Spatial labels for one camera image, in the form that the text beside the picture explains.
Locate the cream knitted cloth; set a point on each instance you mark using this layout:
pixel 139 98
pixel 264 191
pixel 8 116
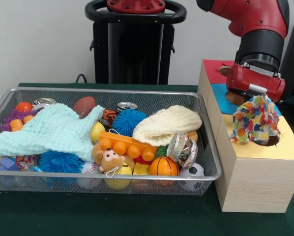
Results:
pixel 166 125

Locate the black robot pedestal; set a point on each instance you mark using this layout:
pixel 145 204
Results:
pixel 127 61

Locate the orange toy building brick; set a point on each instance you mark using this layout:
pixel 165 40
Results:
pixel 127 146

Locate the orange toy basketball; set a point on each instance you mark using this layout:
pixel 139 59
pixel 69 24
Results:
pixel 164 166

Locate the large blue spiky ball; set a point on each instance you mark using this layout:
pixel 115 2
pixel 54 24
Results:
pixel 58 161

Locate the brown plush monkey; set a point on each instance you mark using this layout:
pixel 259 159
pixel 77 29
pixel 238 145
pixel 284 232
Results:
pixel 110 159

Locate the toy soccer ball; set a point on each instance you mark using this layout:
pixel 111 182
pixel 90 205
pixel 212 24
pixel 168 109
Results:
pixel 195 172

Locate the light blue knitted cloth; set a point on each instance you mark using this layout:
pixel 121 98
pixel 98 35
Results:
pixel 46 130

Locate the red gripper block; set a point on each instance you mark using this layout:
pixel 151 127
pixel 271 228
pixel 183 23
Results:
pixel 255 82

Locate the shallow metal mesh bin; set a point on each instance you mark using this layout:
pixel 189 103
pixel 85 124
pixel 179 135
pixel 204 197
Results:
pixel 63 186

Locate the brown toy football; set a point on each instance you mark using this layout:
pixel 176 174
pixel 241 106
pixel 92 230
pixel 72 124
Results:
pixel 84 104

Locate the wooden box with three holes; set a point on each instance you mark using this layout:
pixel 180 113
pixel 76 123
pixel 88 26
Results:
pixel 255 182

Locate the small blue spiky ball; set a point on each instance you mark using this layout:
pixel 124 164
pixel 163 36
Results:
pixel 128 123

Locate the colourful confetti paper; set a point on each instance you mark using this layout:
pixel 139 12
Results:
pixel 255 120

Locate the dark green table cloth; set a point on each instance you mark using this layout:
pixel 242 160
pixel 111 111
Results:
pixel 137 216

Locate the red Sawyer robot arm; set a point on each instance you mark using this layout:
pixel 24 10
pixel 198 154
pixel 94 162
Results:
pixel 255 19

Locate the crushed silver foil can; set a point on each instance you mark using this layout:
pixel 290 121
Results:
pixel 182 150

